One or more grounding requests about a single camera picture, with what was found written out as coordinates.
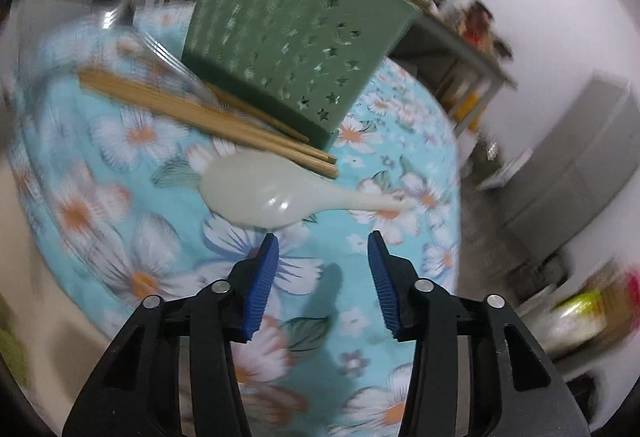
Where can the bamboo chopstick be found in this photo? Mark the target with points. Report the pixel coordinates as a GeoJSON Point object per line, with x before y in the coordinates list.
{"type": "Point", "coordinates": [241, 105]}
{"type": "Point", "coordinates": [210, 126]}
{"type": "Point", "coordinates": [200, 114]}

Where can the grey wooden desk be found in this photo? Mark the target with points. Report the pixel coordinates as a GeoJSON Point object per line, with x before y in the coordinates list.
{"type": "Point", "coordinates": [458, 73]}

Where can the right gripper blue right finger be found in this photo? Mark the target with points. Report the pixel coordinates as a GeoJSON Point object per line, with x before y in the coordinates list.
{"type": "Point", "coordinates": [381, 265]}

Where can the small steel spoon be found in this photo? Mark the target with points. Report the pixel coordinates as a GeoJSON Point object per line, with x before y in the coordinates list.
{"type": "Point", "coordinates": [122, 15]}

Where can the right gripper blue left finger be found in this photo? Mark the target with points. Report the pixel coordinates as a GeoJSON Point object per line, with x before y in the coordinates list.
{"type": "Point", "coordinates": [261, 271]}

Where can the silver refrigerator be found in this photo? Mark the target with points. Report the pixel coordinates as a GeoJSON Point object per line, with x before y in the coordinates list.
{"type": "Point", "coordinates": [579, 187]}

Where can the floral blue quilt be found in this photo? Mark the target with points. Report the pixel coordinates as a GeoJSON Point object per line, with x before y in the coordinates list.
{"type": "Point", "coordinates": [111, 194]}

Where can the red bottle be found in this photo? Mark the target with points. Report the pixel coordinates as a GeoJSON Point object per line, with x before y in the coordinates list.
{"type": "Point", "coordinates": [477, 24]}

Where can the green perforated utensil holder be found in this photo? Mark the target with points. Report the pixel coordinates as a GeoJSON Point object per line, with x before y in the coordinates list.
{"type": "Point", "coordinates": [303, 62]}

